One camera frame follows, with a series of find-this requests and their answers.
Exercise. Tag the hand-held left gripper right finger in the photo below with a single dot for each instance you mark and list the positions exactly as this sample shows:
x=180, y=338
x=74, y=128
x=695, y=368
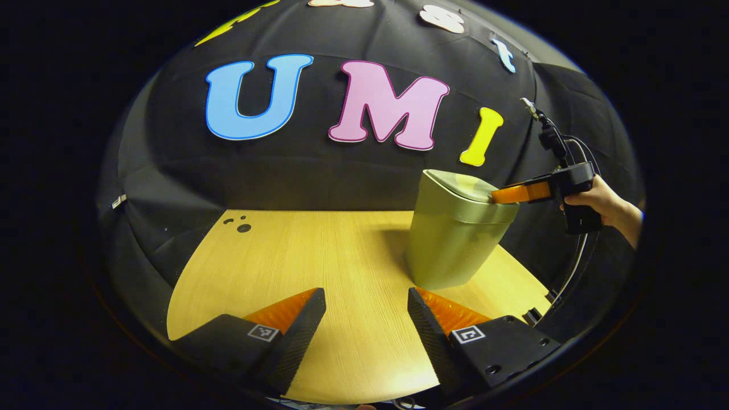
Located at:
x=435, y=347

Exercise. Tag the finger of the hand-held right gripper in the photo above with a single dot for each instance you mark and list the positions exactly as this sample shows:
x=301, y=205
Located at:
x=524, y=192

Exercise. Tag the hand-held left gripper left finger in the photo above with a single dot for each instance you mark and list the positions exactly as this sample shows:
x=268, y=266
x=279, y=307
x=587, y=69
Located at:
x=296, y=347

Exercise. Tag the pale green garbage bin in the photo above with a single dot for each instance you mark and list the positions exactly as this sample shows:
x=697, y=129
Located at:
x=450, y=239

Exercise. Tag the wooden desktop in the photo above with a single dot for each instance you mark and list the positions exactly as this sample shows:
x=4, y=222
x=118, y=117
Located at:
x=342, y=256

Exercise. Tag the black table clamp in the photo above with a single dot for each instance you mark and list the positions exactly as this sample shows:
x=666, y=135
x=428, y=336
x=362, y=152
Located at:
x=532, y=316

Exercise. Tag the black backdrop cloth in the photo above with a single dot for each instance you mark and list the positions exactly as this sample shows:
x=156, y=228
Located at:
x=228, y=171

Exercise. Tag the silver binder clip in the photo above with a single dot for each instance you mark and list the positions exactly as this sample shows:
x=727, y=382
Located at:
x=118, y=201

